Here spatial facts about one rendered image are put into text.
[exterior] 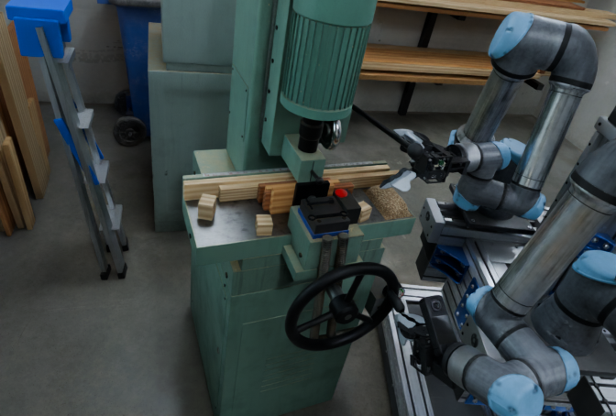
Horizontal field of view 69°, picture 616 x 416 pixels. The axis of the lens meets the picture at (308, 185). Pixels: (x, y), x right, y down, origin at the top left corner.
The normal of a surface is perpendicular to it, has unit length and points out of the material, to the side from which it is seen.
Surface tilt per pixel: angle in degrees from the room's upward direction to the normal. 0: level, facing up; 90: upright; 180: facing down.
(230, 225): 0
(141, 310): 1
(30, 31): 90
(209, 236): 0
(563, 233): 79
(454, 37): 90
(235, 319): 90
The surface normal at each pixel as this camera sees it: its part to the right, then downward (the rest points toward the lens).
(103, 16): 0.27, 0.58
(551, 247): -0.64, 0.17
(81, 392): 0.17, -0.81
